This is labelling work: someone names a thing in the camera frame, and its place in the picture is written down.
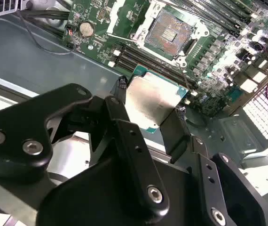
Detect thin wire locking lever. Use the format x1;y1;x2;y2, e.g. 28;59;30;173
177;64;193;90
107;32;141;42

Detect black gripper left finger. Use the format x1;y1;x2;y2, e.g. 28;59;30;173
0;75;170;219

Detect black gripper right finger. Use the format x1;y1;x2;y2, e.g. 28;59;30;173
159;106;266;226

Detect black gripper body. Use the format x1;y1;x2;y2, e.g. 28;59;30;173
37;155;206;226

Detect metal socket cover frame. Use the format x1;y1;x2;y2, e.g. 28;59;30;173
106;0;164;36

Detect silver CPU with green edge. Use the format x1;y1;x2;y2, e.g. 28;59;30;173
124;63;189;135

